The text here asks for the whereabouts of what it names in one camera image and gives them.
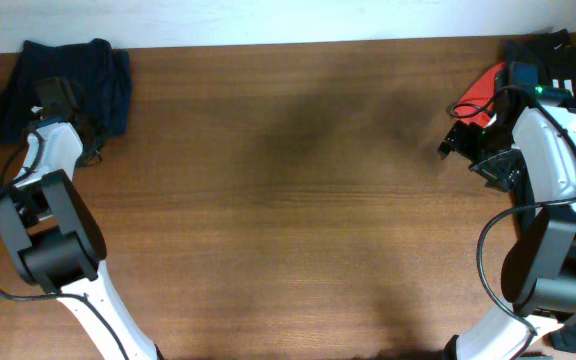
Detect red cloth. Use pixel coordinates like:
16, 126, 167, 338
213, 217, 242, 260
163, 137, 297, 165
449, 62, 505, 128

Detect navy blue shorts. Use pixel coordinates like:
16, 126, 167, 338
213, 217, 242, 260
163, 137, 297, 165
0, 38, 132, 144

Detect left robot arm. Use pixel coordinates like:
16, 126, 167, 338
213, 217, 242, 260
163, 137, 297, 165
0, 77, 162, 359

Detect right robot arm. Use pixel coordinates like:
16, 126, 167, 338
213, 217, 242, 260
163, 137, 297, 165
438, 62, 576, 359

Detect black striped sports garment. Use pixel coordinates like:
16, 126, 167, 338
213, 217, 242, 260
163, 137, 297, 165
497, 28, 576, 201

